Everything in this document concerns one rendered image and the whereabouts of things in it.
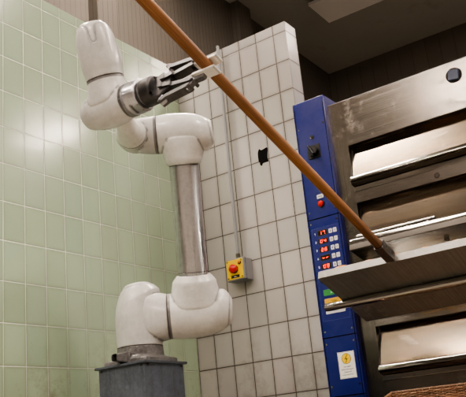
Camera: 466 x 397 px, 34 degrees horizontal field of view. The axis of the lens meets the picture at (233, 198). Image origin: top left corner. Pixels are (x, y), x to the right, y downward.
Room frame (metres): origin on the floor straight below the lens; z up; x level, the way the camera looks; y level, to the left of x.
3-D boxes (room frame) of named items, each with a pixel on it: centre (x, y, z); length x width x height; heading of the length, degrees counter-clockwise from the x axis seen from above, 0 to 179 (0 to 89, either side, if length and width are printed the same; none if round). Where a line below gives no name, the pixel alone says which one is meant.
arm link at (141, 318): (2.57, 0.35, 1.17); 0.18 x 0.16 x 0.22; 92
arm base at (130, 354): (2.55, 0.37, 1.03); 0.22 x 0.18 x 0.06; 147
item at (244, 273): (3.36, 0.00, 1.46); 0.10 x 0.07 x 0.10; 56
